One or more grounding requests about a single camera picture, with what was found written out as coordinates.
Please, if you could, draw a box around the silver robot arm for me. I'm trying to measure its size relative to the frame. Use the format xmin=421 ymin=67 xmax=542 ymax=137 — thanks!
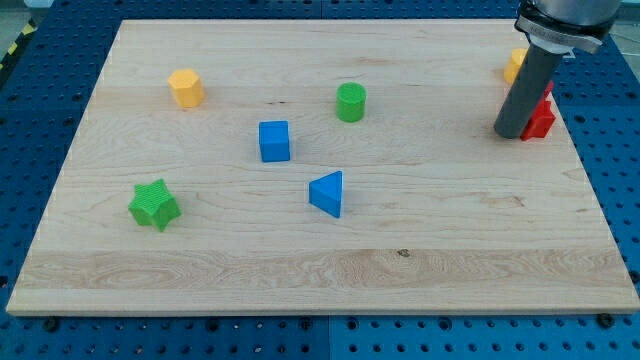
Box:
xmin=514 ymin=0 xmax=621 ymax=54

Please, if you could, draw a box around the wooden board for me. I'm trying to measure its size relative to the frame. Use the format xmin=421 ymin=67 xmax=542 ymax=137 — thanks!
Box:
xmin=7 ymin=19 xmax=639 ymax=316

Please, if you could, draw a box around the blue triangle block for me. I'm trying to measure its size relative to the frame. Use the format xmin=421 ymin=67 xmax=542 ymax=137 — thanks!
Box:
xmin=309 ymin=171 xmax=343 ymax=218

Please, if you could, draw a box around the blue cube block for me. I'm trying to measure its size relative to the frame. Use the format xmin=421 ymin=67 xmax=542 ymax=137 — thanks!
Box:
xmin=259 ymin=120 xmax=291 ymax=162

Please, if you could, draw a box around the green cylinder block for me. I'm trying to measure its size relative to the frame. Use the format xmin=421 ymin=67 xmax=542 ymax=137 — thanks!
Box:
xmin=336 ymin=82 xmax=367 ymax=123

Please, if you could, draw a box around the yellow hexagon block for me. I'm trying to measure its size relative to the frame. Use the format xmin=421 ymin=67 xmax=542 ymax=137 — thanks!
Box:
xmin=168 ymin=68 xmax=205 ymax=108

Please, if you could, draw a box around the green star block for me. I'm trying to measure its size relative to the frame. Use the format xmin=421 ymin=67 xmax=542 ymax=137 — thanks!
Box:
xmin=128 ymin=179 xmax=182 ymax=232

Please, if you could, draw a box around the red star block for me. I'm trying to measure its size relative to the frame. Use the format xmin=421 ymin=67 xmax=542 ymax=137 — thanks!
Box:
xmin=520 ymin=81 xmax=556 ymax=141

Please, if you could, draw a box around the yellow block behind rod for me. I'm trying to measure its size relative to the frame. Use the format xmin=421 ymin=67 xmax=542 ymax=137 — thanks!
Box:
xmin=503 ymin=48 xmax=528 ymax=85

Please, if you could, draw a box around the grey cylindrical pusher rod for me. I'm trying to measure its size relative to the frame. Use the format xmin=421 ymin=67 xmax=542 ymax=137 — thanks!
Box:
xmin=494 ymin=44 xmax=563 ymax=139

